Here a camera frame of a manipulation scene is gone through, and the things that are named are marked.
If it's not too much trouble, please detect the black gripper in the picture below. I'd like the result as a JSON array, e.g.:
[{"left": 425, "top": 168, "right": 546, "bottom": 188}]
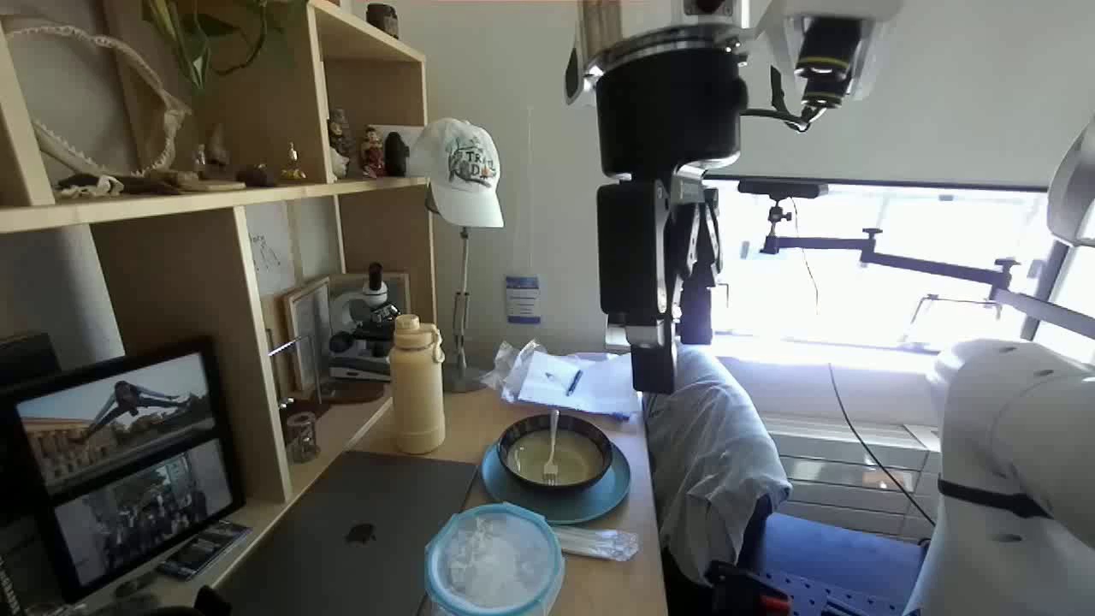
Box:
[{"left": 591, "top": 175, "right": 725, "bottom": 399}]

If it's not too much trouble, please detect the clear plastic cutlery package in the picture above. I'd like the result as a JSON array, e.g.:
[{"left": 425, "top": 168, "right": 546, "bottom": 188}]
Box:
[{"left": 554, "top": 524, "right": 642, "bottom": 565}]

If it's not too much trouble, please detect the pale yellow water bottle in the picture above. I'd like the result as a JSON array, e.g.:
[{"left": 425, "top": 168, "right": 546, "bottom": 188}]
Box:
[{"left": 388, "top": 311, "right": 452, "bottom": 459}]

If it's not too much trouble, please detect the dark bowl with soup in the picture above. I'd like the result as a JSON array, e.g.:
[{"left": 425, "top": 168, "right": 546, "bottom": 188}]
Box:
[{"left": 496, "top": 408, "right": 620, "bottom": 496}]

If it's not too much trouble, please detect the light blue plastic bowl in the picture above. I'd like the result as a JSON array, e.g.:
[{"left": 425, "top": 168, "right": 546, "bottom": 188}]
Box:
[{"left": 420, "top": 499, "right": 567, "bottom": 616}]

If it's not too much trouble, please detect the white paper stack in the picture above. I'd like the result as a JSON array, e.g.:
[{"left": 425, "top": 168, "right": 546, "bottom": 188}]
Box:
[{"left": 488, "top": 338, "right": 642, "bottom": 426}]

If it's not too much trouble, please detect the gray cloth bundle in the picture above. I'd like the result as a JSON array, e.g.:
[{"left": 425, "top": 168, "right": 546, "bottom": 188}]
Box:
[{"left": 642, "top": 345, "right": 798, "bottom": 588}]

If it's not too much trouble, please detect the white spoon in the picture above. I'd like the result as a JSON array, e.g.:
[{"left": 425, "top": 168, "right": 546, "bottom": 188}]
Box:
[{"left": 539, "top": 408, "right": 566, "bottom": 482}]

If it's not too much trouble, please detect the teal plate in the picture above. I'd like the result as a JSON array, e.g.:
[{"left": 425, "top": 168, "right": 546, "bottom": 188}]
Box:
[{"left": 477, "top": 439, "right": 633, "bottom": 530}]

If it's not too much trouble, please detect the blue perforated board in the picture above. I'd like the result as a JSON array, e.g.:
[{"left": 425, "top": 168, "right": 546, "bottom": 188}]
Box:
[{"left": 749, "top": 509, "right": 932, "bottom": 616}]

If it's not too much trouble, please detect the white baseball cap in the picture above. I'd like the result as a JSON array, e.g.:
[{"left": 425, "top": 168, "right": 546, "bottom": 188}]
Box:
[{"left": 406, "top": 112, "right": 506, "bottom": 234}]

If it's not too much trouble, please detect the black and white microscope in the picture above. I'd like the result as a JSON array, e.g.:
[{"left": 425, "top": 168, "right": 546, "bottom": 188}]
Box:
[{"left": 322, "top": 259, "right": 406, "bottom": 386}]

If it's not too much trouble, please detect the dark figurine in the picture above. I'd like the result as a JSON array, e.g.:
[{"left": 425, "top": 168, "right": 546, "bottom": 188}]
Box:
[{"left": 379, "top": 132, "right": 413, "bottom": 182}]

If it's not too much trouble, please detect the dark grey laptop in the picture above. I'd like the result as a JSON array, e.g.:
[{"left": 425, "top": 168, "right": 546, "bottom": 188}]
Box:
[{"left": 217, "top": 450, "right": 483, "bottom": 616}]

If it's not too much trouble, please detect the reddish brown figurine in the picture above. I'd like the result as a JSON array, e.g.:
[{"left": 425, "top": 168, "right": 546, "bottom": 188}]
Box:
[{"left": 356, "top": 124, "right": 388, "bottom": 182}]

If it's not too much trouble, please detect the small glass jar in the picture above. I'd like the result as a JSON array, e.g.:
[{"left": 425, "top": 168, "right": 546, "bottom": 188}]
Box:
[{"left": 282, "top": 408, "right": 322, "bottom": 465}]

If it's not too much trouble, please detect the wooden shelf unit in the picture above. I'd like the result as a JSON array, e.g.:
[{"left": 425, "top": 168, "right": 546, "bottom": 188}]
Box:
[{"left": 0, "top": 0, "right": 440, "bottom": 616}]

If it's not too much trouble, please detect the black remote control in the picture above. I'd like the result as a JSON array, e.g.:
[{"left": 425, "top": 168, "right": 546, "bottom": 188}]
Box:
[{"left": 153, "top": 522, "right": 249, "bottom": 583}]

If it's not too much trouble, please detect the green trailing house plant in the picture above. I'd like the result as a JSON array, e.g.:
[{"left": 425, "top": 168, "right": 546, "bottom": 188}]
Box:
[{"left": 141, "top": 0, "right": 310, "bottom": 97}]

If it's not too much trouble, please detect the blue and white wall label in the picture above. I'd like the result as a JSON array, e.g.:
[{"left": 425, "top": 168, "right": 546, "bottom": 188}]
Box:
[{"left": 503, "top": 270, "right": 544, "bottom": 328}]

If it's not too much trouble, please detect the thin black cable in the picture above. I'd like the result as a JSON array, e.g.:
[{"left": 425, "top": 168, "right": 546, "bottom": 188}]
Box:
[{"left": 825, "top": 362, "right": 941, "bottom": 530}]

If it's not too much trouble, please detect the small wooden picture frame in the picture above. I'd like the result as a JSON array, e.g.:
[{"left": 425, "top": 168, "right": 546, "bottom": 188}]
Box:
[{"left": 276, "top": 273, "right": 334, "bottom": 403}]

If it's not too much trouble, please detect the black photo frame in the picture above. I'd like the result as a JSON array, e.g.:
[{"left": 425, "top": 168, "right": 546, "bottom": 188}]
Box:
[{"left": 0, "top": 336, "right": 249, "bottom": 605}]

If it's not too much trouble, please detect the white rope loop ornament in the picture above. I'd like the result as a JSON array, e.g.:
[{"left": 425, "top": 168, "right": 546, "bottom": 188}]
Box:
[{"left": 0, "top": 14, "right": 197, "bottom": 204}]

